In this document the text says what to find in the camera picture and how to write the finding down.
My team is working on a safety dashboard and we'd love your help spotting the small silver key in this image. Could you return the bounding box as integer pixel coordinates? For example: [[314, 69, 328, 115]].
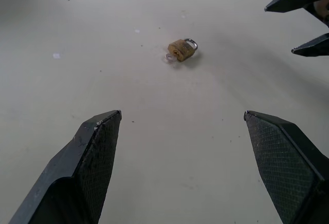
[[164, 51, 178, 64]]

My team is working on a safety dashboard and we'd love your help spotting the brass padlock with steel shackle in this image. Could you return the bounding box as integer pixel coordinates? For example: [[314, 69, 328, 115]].
[[168, 38, 199, 62]]

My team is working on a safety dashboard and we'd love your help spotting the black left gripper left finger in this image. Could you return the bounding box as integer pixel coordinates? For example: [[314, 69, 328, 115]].
[[9, 109, 122, 224]]

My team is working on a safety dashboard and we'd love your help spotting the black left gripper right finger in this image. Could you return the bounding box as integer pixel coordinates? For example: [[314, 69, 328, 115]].
[[243, 110, 329, 224]]

